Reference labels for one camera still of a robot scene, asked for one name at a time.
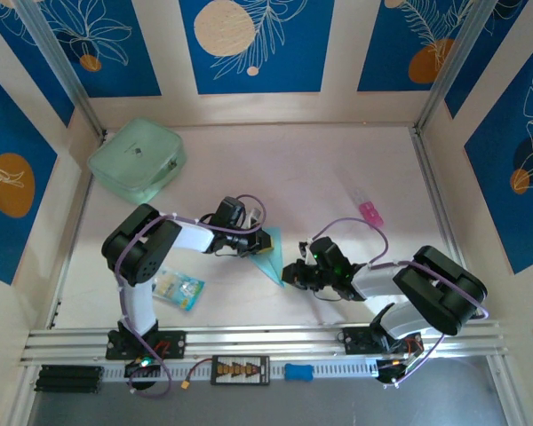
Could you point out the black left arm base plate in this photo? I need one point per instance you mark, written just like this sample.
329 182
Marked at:
175 344

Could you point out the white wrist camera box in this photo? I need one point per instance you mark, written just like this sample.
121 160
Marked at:
305 242
254 217

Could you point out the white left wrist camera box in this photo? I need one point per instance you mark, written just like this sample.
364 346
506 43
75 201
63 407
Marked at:
254 217

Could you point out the blue snack packet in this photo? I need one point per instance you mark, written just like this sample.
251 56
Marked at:
182 290

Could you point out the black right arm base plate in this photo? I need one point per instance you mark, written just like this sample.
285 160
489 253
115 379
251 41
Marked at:
355 341

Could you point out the black ribbed block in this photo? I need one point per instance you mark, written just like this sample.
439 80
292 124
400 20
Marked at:
69 378

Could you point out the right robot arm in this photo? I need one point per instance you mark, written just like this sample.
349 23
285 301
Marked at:
439 288

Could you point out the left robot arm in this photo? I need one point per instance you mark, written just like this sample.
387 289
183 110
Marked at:
137 248

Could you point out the mint green zipper pouch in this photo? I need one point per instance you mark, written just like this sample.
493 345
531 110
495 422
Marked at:
135 160

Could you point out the aluminium frame post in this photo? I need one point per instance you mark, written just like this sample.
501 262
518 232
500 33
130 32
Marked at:
451 66
65 66

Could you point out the aluminium mounting rail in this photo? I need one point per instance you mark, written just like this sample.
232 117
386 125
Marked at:
271 337

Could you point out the blue foam block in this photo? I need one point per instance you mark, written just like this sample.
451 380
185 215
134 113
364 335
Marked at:
298 372

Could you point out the light blue cloth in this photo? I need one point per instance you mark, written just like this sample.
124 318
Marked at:
273 264

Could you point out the black power distribution board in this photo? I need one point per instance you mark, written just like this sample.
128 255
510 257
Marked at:
240 370

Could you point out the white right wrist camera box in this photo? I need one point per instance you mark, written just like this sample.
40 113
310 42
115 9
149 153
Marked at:
305 242

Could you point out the pink clear plastic stick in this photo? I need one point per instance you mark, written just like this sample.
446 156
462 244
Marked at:
369 212

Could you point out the circuit board with green light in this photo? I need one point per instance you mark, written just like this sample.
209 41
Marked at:
142 364

